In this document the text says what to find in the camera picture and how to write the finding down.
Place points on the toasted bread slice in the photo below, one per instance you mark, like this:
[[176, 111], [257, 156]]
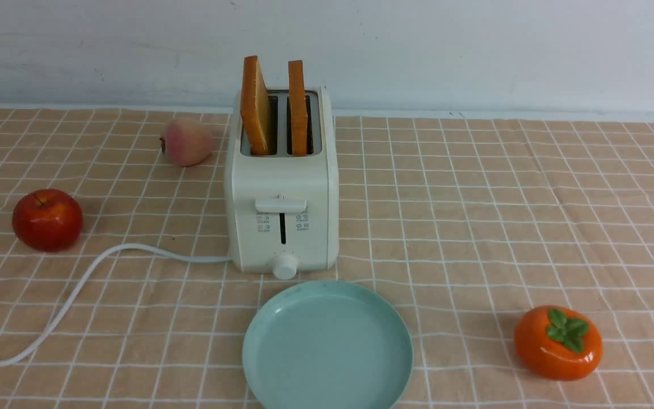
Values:
[[255, 109], [298, 108]]

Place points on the white two-slot toaster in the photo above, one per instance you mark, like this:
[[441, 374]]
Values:
[[282, 210]]

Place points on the light blue round plate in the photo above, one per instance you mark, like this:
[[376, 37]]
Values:
[[327, 344]]

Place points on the pink peach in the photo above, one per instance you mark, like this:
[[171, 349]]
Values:
[[186, 141]]

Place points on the orange persimmon with green leaf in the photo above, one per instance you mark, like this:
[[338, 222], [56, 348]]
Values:
[[558, 343]]

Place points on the red apple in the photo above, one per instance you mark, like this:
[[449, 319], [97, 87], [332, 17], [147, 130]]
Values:
[[48, 220]]

